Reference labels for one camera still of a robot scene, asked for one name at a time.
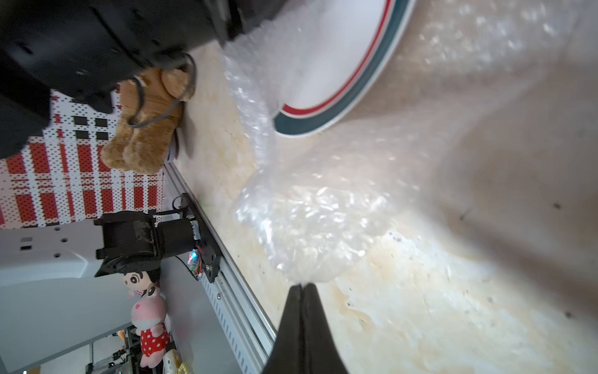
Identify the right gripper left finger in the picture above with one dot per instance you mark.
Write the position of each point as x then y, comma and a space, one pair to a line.
286, 355

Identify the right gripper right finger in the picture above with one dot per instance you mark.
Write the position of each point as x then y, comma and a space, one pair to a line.
320, 353

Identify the clear bubble wrap sheet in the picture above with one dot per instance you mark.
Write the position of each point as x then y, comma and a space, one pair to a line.
318, 203

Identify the white plate green red rim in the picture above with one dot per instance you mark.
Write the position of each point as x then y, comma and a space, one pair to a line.
353, 43

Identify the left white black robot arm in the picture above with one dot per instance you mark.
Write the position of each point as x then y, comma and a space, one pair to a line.
86, 50

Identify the pink doll red dress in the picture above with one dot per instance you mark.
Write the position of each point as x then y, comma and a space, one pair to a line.
149, 316

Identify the brown teddy bear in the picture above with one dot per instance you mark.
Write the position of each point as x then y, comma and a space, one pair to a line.
152, 105

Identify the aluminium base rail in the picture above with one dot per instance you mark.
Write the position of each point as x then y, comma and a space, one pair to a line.
217, 322

